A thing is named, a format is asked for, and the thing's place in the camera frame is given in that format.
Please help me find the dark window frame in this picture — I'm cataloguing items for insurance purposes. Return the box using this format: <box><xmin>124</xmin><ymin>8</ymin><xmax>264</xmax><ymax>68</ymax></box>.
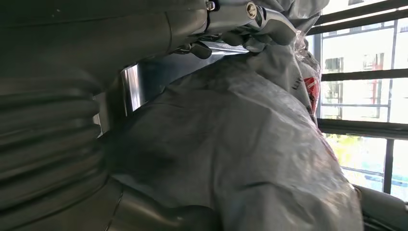
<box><xmin>306</xmin><ymin>0</ymin><xmax>408</xmax><ymax>196</ymax></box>

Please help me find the large grey plastic mail package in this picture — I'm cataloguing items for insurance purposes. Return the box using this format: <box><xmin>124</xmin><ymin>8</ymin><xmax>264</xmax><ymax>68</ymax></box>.
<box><xmin>102</xmin><ymin>0</ymin><xmax>366</xmax><ymax>231</ymax></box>

